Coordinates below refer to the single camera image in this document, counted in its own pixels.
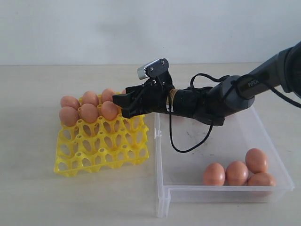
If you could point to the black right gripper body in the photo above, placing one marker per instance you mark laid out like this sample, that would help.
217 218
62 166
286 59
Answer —
153 100

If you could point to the clear plastic bin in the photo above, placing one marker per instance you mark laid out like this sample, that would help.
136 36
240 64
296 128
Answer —
184 148

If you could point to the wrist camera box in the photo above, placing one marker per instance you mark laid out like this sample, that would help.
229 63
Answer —
157 75

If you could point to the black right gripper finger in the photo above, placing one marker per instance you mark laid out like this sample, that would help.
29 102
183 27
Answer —
126 99
132 111

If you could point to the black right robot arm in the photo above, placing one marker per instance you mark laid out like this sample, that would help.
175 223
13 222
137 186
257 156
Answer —
209 105

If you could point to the yellow plastic egg tray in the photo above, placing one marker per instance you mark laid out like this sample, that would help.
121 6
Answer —
93 146

